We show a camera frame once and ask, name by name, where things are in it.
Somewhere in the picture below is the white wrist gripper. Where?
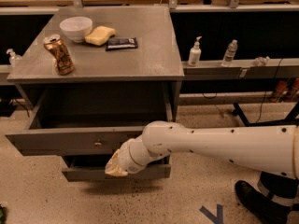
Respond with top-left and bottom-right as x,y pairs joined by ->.
105,136 -> 162,176

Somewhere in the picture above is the grey top drawer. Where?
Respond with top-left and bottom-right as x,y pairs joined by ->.
7,105 -> 174,156

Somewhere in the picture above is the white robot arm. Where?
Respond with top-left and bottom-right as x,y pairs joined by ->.
105,121 -> 299,179

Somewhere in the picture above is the crushed gold drink can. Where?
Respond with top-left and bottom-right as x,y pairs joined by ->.
43,34 -> 74,76

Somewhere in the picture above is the grey wooden cabinet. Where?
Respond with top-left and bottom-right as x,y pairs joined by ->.
8,7 -> 184,130

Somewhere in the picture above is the yellow sponge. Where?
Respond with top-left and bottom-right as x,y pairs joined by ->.
85,26 -> 116,46

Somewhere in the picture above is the white pump bottle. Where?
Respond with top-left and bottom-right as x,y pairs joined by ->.
188,36 -> 201,66

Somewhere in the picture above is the white bowl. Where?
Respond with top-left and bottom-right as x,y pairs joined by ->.
60,16 -> 93,43

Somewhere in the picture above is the clear pump bottle left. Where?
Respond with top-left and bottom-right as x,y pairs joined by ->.
7,49 -> 21,66

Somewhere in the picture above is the black shoe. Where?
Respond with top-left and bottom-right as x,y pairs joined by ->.
235,180 -> 291,224

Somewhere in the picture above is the dark trouser leg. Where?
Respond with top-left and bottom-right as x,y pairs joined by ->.
258,172 -> 298,207

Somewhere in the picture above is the clear water bottle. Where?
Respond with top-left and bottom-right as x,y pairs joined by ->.
221,39 -> 237,67

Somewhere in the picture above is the crumpled plastic bottle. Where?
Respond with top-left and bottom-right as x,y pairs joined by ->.
253,56 -> 270,66

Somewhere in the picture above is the black stand frame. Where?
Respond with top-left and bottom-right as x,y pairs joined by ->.
232,101 -> 299,128

